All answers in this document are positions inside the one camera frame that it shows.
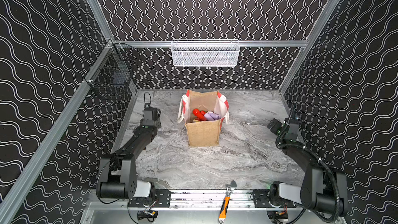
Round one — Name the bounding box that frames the purple flashlight yellow rim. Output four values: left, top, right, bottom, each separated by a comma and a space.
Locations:
207, 111, 221, 120

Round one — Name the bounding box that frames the metal base rail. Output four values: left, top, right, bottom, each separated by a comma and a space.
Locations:
88, 188, 336, 211

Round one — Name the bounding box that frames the white wire basket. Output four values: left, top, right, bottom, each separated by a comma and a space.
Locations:
171, 39, 240, 67

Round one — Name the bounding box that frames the aluminium corner post right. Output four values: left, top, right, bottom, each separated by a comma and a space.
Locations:
279, 0, 340, 96

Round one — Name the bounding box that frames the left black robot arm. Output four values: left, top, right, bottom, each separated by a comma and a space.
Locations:
96, 103, 161, 201

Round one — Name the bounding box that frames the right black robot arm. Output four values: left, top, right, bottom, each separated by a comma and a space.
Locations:
267, 118, 349, 223

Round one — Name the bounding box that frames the black wire basket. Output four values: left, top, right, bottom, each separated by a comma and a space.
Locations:
85, 41, 137, 101

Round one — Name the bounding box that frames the orange adjustable wrench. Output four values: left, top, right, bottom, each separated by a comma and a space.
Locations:
218, 180, 237, 224

